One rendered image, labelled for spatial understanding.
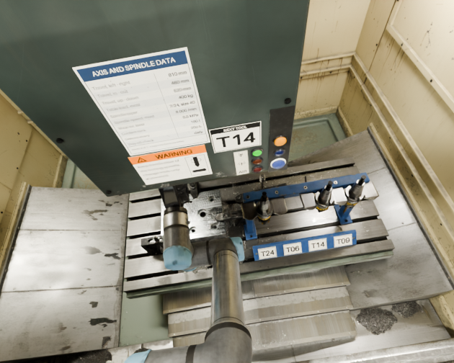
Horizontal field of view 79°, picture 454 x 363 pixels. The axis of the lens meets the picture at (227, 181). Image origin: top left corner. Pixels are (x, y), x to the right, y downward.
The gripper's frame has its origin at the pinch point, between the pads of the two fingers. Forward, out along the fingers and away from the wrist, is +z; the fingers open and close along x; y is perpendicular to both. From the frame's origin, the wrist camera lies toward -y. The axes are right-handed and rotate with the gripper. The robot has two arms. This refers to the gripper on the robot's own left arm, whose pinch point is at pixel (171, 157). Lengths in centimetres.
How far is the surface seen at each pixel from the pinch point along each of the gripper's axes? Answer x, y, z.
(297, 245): 41, 47, -23
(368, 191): 66, 20, -15
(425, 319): 94, 75, -57
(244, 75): 23, -44, -20
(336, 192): 55, 20, -13
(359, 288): 69, 70, -41
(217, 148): 16.7, -28.1, -20.8
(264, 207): 27.8, 15.8, -15.9
